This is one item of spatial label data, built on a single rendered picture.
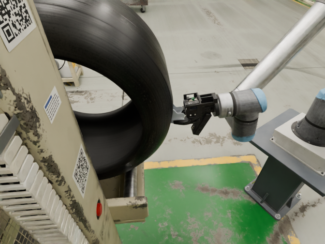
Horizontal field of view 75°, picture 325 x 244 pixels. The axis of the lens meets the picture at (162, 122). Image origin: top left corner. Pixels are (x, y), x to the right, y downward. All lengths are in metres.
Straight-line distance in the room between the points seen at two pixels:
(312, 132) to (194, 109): 0.83
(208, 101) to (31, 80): 0.59
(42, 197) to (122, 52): 0.30
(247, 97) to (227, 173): 1.25
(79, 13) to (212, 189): 1.62
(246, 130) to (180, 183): 1.09
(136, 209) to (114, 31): 0.51
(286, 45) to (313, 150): 0.64
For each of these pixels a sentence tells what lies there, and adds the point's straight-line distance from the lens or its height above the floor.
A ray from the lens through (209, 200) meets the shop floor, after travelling 1.80.
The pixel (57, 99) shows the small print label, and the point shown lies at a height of 1.38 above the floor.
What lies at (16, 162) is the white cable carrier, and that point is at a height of 1.38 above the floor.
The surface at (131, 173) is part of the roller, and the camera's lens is 0.78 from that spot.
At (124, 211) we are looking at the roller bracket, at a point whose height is 0.91.
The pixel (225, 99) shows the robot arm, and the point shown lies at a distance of 0.76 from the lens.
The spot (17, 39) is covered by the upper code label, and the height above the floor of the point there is 1.48.
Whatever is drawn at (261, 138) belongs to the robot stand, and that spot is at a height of 0.60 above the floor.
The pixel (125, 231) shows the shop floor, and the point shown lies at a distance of 1.69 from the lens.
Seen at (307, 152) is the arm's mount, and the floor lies 0.68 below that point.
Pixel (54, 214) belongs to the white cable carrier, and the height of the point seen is 1.26.
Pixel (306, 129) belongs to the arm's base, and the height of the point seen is 0.74.
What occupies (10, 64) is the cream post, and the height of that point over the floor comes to 1.46.
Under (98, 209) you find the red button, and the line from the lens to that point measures 0.56.
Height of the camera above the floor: 1.56
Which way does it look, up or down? 42 degrees down
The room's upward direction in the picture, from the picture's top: straight up
